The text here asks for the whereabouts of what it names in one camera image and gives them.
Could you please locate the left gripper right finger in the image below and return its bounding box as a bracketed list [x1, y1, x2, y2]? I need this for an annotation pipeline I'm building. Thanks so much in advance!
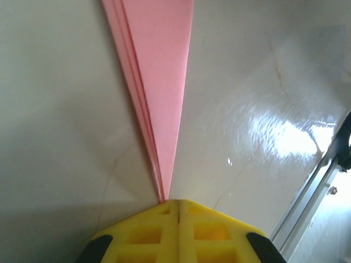
[178, 199, 283, 263]

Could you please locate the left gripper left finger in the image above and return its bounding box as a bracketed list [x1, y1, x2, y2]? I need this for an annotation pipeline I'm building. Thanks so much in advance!
[76, 199, 180, 263]

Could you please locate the pink cloth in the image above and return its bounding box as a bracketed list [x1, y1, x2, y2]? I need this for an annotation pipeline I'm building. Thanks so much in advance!
[101, 0, 195, 205]

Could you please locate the aluminium mounting rail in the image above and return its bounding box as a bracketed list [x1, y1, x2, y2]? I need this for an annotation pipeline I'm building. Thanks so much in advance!
[270, 142, 351, 255]

